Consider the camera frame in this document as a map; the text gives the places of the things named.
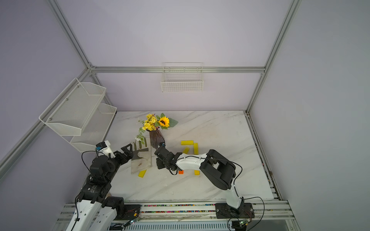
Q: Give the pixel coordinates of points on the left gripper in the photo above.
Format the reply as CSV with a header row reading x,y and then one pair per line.
x,y
129,155

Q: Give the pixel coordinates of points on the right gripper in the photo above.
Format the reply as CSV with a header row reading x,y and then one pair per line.
x,y
160,165

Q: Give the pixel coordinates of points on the white grey work glove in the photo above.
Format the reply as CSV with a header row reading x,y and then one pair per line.
x,y
142,156

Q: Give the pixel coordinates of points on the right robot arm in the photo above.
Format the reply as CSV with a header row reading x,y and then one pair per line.
x,y
220,171

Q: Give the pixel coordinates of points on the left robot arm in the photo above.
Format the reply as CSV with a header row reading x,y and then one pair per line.
x,y
95,209

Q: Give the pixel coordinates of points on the purple ribbed glass vase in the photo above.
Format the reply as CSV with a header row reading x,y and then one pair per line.
x,y
156,138

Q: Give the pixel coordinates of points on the yellow artificial flower bouquet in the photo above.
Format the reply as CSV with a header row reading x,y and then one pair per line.
x,y
154,122

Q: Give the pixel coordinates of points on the white two-tier mesh shelf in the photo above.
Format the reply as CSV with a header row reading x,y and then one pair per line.
x,y
79,115

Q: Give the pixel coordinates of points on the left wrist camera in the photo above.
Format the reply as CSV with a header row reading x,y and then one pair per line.
x,y
105,149

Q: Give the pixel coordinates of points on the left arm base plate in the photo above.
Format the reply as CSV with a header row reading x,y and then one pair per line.
x,y
128,212

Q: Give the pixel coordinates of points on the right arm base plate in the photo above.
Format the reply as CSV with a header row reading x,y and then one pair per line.
x,y
245,210

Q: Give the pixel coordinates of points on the white wire wall basket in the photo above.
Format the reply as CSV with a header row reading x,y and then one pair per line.
x,y
182,77

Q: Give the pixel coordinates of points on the aluminium mounting rail base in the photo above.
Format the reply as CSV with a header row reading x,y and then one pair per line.
x,y
196,216

